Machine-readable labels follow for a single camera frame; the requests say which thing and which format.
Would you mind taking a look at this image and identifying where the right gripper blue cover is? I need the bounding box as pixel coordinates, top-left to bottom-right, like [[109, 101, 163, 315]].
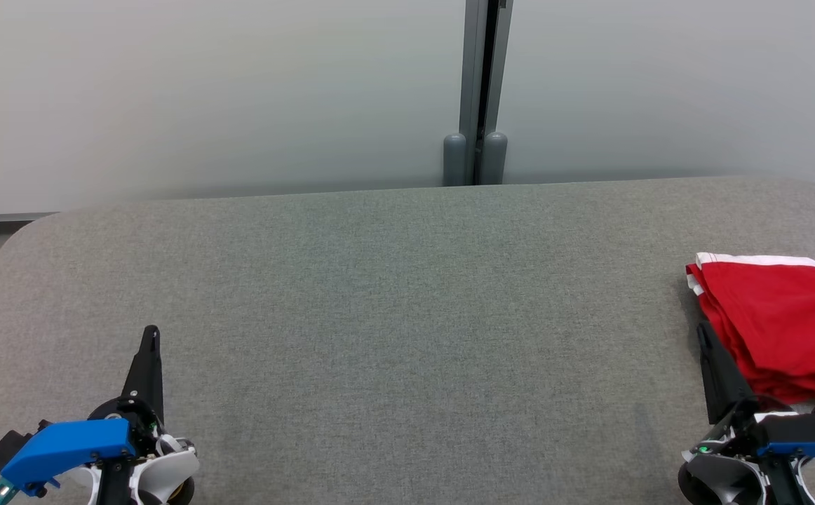
[[696, 321, 815, 478]]

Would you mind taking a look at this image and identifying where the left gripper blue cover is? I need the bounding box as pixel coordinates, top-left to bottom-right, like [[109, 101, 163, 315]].
[[1, 325, 170, 495]]

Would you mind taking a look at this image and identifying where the red jersey number 23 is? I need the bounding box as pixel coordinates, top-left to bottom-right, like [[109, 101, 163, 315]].
[[685, 263, 815, 408]]

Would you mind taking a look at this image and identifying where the red shorts white stripe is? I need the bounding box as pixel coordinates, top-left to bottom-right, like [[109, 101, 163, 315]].
[[694, 252, 815, 383]]

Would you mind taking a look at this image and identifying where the grey cylindrical post foot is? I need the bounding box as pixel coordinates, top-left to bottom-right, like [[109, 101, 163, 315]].
[[443, 133, 466, 187], [481, 132, 508, 185]]

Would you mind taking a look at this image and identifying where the grey partition post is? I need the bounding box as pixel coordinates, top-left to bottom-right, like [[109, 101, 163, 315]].
[[458, 0, 513, 187]]

